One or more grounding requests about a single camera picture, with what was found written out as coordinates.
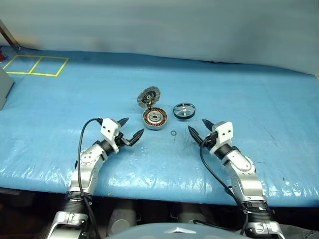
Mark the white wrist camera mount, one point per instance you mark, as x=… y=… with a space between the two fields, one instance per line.
x=109 y=127
x=224 y=132

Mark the small red object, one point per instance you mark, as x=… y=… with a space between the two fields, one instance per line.
x=2 y=56

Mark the grey segmented motor cover disc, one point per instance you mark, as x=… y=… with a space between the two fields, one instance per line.
x=144 y=97

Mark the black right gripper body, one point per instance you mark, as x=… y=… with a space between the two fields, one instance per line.
x=210 y=138

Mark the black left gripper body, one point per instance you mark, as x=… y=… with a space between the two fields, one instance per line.
x=121 y=139

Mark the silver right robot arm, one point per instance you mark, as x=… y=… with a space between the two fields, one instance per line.
x=246 y=171

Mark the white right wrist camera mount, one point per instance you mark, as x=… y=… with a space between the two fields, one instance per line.
x=224 y=132

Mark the metal frame post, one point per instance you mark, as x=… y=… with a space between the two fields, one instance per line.
x=10 y=35

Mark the silver motor stator copper windings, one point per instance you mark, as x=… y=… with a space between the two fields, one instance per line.
x=154 y=117

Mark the blue plastic table cover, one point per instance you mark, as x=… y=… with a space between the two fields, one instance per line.
x=224 y=87

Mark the yellow tape squares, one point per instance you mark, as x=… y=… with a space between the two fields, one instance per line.
x=31 y=73

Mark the black-rimmed silver spoked rotor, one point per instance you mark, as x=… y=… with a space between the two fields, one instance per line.
x=184 y=111

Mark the grey metal box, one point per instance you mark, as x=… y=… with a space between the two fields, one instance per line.
x=3 y=89

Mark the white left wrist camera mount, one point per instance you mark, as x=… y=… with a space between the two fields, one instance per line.
x=109 y=127

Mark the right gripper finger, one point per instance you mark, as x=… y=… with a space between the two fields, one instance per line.
x=208 y=125
x=195 y=135

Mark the dark grey rounded shape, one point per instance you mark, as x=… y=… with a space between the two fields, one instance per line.
x=192 y=217
x=123 y=220

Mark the grey robot torso cover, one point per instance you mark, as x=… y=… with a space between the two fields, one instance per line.
x=149 y=231

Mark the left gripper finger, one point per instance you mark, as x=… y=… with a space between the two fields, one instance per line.
x=123 y=121
x=135 y=137

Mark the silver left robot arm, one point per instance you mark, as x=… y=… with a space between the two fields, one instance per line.
x=84 y=159

